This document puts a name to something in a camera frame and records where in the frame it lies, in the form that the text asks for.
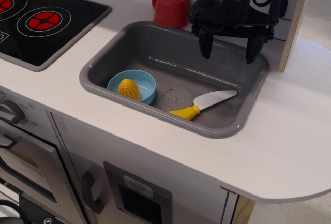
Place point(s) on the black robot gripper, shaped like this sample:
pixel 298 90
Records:
pixel 235 18

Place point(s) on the yellow toy corn cob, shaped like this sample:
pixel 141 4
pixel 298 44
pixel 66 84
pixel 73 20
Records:
pixel 129 88

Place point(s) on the grey plastic sink basin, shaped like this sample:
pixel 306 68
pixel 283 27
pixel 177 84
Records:
pixel 173 58

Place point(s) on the light blue plastic bowl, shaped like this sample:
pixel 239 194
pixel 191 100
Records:
pixel 145 82

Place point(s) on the red plastic cup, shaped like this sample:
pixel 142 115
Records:
pixel 170 13

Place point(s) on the light wood side panel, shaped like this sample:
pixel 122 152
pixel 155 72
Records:
pixel 296 22

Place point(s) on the grey dispenser panel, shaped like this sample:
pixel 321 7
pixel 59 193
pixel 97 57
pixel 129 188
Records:
pixel 139 198

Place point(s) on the black toy stovetop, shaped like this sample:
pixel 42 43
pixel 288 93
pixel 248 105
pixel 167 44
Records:
pixel 35 33

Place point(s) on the grey oven control knob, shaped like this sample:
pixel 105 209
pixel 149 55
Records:
pixel 12 113

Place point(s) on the grey oven door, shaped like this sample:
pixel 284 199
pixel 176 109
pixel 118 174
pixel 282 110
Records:
pixel 35 168

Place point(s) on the yellow handled toy spatula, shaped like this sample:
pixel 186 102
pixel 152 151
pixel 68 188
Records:
pixel 203 102

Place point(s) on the grey cabinet door handle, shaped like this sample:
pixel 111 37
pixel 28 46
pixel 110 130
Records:
pixel 87 182

